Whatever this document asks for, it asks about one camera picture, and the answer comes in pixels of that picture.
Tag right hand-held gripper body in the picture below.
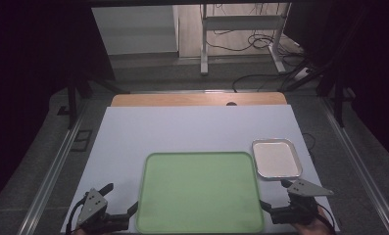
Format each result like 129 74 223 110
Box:
269 178 335 227

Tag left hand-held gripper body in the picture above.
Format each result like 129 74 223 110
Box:
74 187 131 235

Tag person's right hand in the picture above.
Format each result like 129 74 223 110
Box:
291 207 333 235

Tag small metal tray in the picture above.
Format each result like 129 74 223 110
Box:
251 138 304 181

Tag green plastic tray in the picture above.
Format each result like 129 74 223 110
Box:
135 151 266 235

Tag black metal stand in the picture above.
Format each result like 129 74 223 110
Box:
281 58 358 128
64 72 131 130

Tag white table sheet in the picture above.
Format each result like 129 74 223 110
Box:
60 104 341 235

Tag white power strip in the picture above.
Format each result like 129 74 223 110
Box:
293 67 312 82

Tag wooden table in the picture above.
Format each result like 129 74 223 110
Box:
110 91 288 108

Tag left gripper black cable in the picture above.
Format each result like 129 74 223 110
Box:
65 193 90 235

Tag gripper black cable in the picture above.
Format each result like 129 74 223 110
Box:
65 193 90 235
316 203 337 231

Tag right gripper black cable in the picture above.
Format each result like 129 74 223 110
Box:
316 203 337 231

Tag thin black cable loop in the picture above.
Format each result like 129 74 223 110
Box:
301 131 317 162

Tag metal floor rail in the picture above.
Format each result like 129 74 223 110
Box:
16 99 90 235
320 97 389 235

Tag black rectangular floor frame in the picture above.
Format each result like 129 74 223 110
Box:
70 128 94 153

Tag black floor cables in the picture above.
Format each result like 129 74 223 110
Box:
200 3 311 94

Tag white metal desk frame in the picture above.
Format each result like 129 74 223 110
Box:
199 2 293 76

